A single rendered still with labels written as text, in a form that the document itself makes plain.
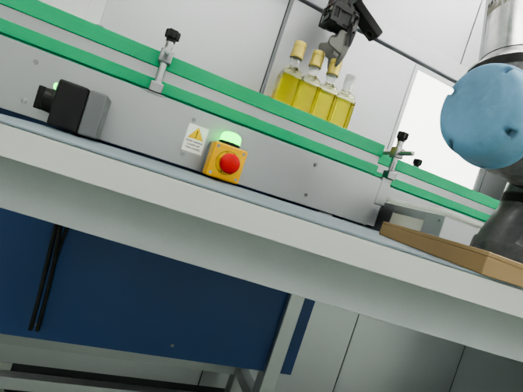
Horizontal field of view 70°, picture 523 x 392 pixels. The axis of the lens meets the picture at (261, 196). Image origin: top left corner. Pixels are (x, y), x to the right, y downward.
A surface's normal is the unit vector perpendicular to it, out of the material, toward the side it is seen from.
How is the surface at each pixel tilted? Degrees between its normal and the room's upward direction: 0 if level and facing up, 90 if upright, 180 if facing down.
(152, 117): 90
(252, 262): 90
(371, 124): 90
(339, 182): 90
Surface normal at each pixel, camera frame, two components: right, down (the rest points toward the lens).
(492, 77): -0.88, -0.18
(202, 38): 0.31, 0.13
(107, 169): 0.10, 0.06
